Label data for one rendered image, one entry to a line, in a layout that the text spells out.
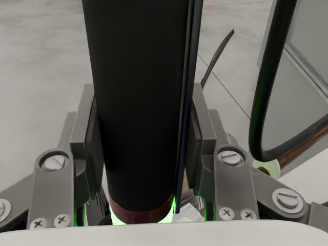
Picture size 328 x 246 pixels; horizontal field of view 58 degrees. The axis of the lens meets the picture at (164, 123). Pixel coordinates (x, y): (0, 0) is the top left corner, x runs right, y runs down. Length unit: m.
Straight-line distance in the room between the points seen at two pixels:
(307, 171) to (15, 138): 2.29
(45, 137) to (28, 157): 0.23
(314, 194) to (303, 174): 0.04
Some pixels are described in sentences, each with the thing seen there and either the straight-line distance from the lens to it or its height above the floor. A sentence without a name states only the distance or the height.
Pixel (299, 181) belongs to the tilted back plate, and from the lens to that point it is 0.60.
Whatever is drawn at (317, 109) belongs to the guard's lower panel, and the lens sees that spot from 1.35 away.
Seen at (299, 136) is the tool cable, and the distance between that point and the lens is 0.31.
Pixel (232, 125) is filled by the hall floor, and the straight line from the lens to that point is 2.60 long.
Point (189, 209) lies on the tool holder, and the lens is 0.24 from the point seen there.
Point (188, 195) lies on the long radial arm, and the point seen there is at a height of 1.13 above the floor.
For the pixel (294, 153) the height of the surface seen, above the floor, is 1.39.
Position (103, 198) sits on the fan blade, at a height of 1.16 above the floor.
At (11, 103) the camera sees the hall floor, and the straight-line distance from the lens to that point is 3.03.
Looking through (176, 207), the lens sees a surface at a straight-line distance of 0.16.
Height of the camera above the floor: 1.59
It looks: 39 degrees down
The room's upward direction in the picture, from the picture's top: 2 degrees clockwise
